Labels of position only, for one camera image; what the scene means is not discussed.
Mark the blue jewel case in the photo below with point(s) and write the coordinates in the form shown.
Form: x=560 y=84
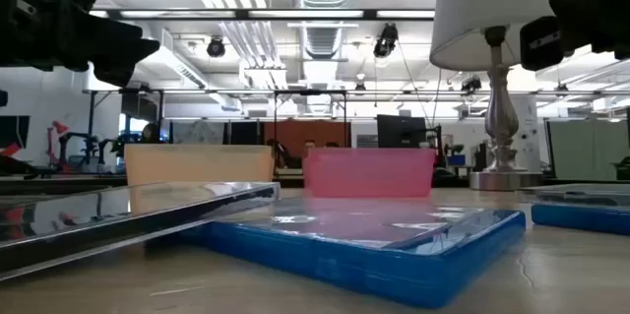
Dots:
x=374 y=250
x=581 y=215

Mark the orange translucent plastic bin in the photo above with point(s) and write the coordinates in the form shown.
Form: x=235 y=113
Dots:
x=197 y=164

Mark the pale green partition panel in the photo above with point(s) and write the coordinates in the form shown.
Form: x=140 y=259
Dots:
x=585 y=149

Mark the black clear jewel case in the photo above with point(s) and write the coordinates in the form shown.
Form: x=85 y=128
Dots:
x=108 y=215

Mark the dark wall screen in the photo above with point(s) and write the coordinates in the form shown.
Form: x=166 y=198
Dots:
x=14 y=132

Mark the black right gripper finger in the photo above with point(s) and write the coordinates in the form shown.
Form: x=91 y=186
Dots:
x=588 y=18
x=540 y=43

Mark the black aluminium table frame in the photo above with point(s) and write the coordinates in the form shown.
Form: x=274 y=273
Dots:
x=59 y=182

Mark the black computer monitor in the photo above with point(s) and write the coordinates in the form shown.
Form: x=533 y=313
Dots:
x=401 y=131

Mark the white shade silver table lamp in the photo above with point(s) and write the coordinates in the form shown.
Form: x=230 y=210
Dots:
x=492 y=9

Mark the brown partition panel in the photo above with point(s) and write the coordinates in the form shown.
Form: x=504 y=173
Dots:
x=305 y=137

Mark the black ceiling mounted camera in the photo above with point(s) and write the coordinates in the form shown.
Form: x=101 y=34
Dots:
x=385 y=43
x=215 y=48

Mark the pink translucent plastic bin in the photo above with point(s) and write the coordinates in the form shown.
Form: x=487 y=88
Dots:
x=369 y=171

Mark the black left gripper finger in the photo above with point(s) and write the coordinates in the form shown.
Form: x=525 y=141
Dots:
x=69 y=18
x=125 y=55

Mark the red desk lamp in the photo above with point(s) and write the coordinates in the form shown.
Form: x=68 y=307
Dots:
x=60 y=128

